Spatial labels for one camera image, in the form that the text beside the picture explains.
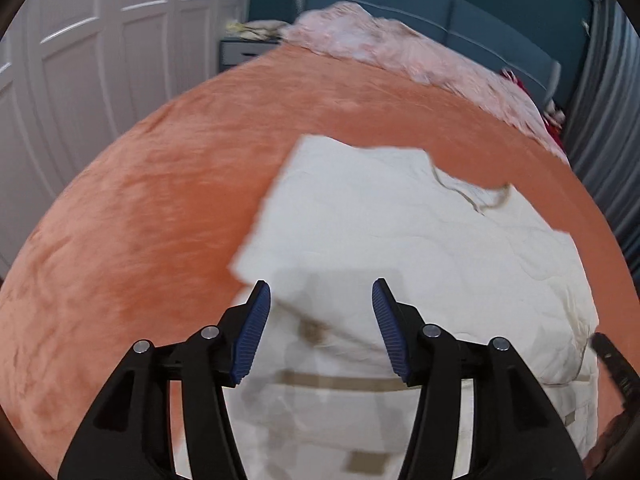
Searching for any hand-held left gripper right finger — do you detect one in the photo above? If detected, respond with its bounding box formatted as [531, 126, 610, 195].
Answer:
[371, 278, 586, 480]

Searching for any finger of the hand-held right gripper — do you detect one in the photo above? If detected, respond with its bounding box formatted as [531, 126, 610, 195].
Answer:
[591, 332, 640, 411]

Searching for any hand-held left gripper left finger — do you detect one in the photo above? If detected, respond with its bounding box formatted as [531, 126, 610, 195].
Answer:
[57, 280, 271, 480]

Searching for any cream quilted jacket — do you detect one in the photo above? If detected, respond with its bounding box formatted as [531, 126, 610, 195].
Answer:
[172, 134, 601, 480]

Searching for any orange plush blanket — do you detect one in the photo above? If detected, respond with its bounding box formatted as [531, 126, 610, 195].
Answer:
[0, 42, 631, 480]

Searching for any grey curtain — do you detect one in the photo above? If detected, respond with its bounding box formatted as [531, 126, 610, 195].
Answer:
[562, 0, 640, 271]

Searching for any black and white plush toy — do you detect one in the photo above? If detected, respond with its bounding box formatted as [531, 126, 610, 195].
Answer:
[544, 99, 569, 148]

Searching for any red cushion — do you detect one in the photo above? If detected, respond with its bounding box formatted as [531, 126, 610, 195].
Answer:
[501, 69, 530, 100]

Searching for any grey nightstand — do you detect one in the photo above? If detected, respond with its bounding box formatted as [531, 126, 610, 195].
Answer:
[218, 37, 283, 68]

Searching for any pink lace quilt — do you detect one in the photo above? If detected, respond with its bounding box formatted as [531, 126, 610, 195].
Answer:
[280, 1, 571, 161]

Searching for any pale yellow cloth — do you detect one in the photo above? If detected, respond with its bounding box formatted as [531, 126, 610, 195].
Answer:
[225, 20, 288, 42]

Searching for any white panelled wardrobe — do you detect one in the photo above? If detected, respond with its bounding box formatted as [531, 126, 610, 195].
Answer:
[0, 0, 248, 276]

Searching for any blue upholstered headboard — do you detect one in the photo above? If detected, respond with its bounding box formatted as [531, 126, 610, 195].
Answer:
[295, 0, 563, 108]

